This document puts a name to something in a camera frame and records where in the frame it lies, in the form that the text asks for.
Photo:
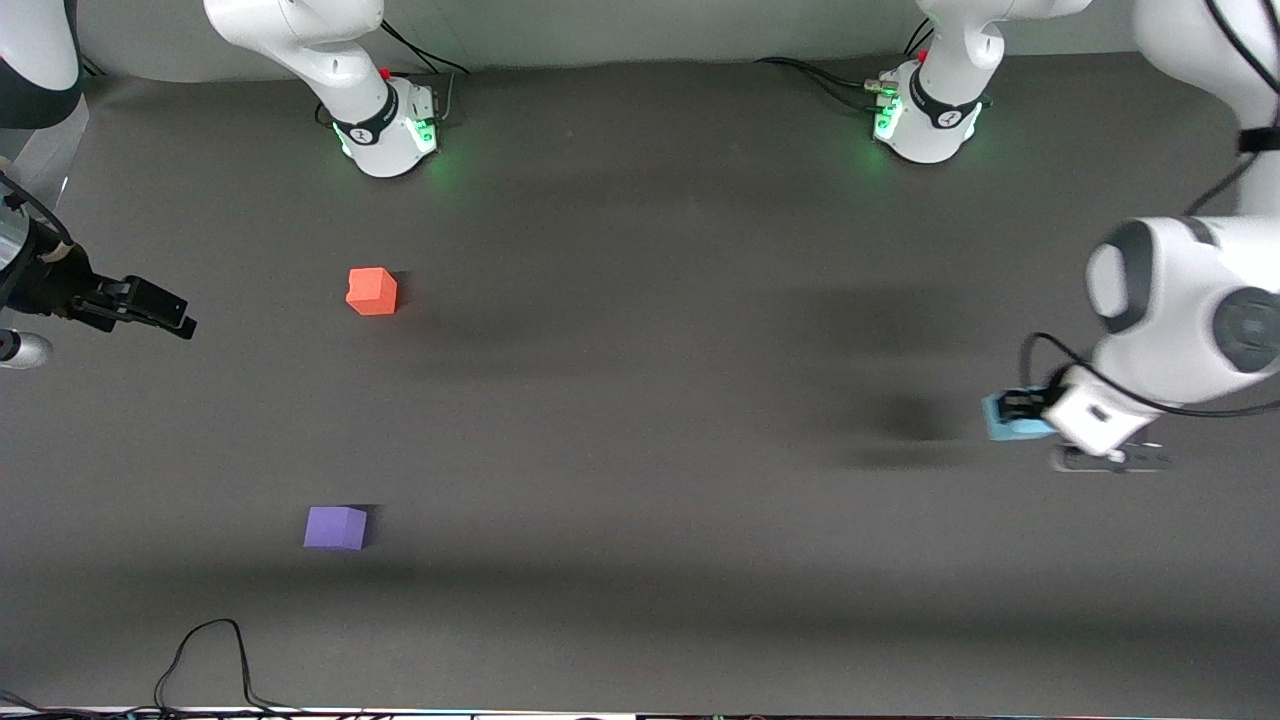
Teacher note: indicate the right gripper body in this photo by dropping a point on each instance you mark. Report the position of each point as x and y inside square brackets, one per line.
[52, 288]

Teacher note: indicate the blue foam block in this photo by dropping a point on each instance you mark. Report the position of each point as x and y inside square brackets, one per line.
[998, 428]

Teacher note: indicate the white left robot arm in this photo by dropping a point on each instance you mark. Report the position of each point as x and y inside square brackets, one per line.
[1180, 300]

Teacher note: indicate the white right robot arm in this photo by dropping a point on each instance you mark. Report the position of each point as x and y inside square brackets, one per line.
[330, 60]

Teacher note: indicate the orange foam block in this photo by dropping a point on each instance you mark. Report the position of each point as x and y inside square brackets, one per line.
[371, 292]

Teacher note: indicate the purple foam block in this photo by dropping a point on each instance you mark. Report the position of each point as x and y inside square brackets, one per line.
[335, 528]

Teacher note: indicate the dark grey table cloth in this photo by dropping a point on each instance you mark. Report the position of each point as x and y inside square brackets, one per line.
[640, 400]

